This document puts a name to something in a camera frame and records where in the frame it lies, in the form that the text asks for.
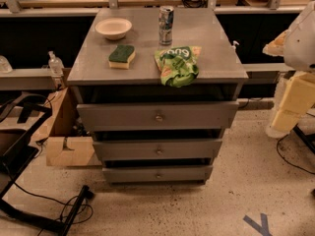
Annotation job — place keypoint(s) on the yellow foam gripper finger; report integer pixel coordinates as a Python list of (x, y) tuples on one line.
[(293, 98)]

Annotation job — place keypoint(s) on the grey top drawer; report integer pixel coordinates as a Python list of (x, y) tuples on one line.
[(157, 116)]

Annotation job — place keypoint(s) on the grey drawer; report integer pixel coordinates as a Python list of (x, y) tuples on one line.
[(158, 174), (157, 149), (157, 116)]

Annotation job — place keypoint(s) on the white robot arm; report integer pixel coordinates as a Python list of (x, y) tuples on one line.
[(296, 45)]

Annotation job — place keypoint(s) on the grey drawer cabinet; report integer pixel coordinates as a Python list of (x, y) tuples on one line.
[(221, 76)]

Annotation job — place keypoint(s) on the grey bottom drawer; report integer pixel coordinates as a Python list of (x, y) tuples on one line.
[(158, 174)]

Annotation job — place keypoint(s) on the grey middle drawer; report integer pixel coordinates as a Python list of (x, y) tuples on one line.
[(157, 149)]

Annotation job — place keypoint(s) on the small white pump bottle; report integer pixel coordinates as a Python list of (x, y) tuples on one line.
[(235, 44)]

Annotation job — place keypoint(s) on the green chip bag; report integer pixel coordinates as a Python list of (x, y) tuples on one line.
[(178, 65)]

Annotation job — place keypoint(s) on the tall drink can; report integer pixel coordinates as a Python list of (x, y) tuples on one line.
[(165, 23)]

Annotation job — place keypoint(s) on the green yellow sponge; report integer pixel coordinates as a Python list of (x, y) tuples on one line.
[(122, 56)]

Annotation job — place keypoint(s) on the white bowl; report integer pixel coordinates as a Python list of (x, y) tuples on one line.
[(114, 28)]

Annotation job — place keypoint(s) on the cardboard box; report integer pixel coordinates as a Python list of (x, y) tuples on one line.
[(63, 146)]

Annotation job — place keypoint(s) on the clear pump bottle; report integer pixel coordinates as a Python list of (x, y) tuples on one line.
[(55, 64)]

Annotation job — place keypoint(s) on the black metal stand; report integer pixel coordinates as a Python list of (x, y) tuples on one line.
[(16, 154)]

